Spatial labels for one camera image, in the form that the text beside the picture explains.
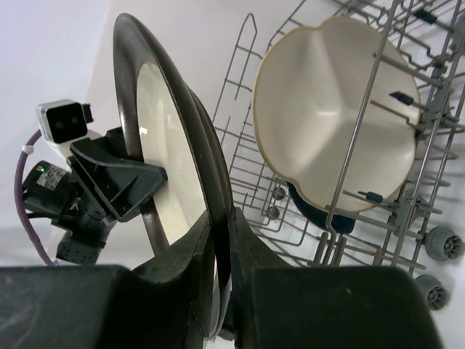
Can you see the blue shell shaped dish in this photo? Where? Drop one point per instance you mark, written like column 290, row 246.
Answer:
column 317, row 217

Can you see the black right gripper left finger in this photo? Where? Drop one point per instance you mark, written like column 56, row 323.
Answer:
column 176, row 309

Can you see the grey wire dish rack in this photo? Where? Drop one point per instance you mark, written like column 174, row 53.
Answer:
column 407, row 230

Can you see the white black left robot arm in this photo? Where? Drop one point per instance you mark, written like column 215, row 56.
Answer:
column 41, row 187

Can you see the silver metal plate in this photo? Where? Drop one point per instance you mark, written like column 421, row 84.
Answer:
column 165, row 124

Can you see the cream divided plate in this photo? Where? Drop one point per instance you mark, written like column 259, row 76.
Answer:
column 325, row 114

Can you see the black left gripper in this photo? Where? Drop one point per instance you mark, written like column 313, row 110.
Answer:
column 98, row 185

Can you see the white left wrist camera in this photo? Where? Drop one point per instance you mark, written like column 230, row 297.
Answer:
column 62, row 122

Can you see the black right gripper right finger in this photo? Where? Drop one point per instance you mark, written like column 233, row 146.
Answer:
column 267, row 306

